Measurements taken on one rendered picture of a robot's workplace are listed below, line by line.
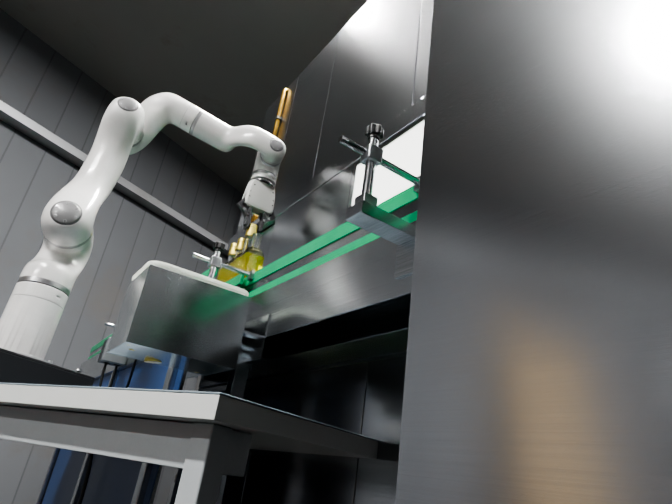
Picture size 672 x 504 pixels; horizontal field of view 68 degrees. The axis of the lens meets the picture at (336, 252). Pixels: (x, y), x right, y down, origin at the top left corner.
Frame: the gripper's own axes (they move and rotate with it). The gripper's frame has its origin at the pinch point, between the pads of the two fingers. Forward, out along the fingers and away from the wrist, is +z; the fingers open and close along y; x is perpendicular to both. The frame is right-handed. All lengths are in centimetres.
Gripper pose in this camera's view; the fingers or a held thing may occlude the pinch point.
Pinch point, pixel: (253, 225)
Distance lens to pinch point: 160.7
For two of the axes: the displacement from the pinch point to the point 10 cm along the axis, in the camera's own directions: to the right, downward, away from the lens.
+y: -8.2, -3.4, -4.6
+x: 5.6, -2.8, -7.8
